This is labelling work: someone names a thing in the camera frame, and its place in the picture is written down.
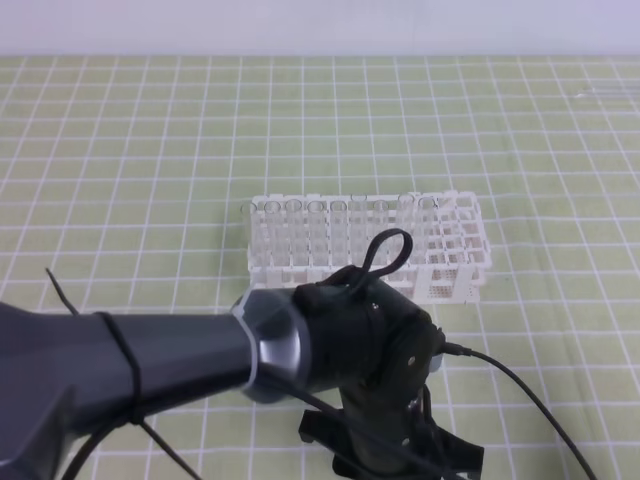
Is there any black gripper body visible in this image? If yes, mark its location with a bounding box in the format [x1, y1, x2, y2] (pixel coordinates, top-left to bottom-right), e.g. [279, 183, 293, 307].
[294, 266, 484, 479]

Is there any white plastic test tube rack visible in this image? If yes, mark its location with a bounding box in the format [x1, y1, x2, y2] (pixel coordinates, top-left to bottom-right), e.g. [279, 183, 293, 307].
[240, 190, 492, 305]

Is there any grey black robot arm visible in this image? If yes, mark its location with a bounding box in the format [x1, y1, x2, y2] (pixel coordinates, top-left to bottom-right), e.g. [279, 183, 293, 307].
[1, 266, 484, 479]

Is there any clear test tube in rack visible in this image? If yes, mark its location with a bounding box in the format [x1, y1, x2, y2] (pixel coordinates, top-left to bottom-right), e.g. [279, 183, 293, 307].
[394, 193, 418, 281]
[349, 195, 368, 265]
[412, 196, 436, 265]
[372, 199, 389, 237]

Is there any green checkered tablecloth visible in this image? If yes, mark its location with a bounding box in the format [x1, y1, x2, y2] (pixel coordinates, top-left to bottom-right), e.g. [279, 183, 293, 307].
[1, 56, 639, 479]

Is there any clear test tube far corner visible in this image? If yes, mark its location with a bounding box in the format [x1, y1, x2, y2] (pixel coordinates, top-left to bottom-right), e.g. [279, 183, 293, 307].
[575, 85, 639, 100]

